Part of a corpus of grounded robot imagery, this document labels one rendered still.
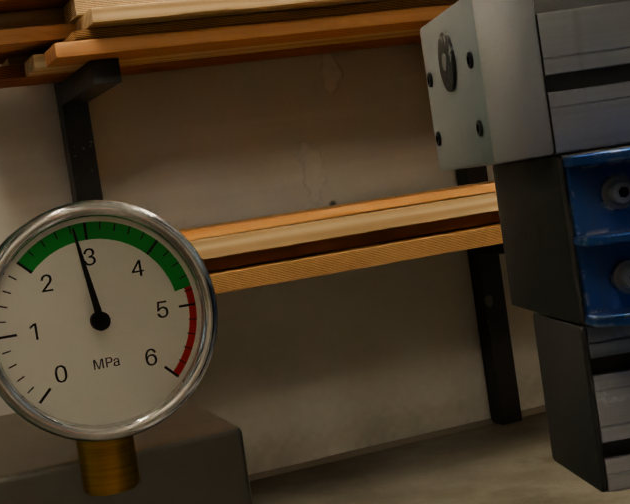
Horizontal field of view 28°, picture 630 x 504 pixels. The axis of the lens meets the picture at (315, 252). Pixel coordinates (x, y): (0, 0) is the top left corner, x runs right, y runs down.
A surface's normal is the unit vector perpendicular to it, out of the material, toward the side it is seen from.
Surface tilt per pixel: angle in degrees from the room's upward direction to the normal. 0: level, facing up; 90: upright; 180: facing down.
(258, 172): 90
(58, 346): 90
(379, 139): 90
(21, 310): 90
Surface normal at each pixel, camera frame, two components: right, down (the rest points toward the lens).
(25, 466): -0.15, -0.99
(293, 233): 0.36, -0.01
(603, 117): 0.11, 0.04
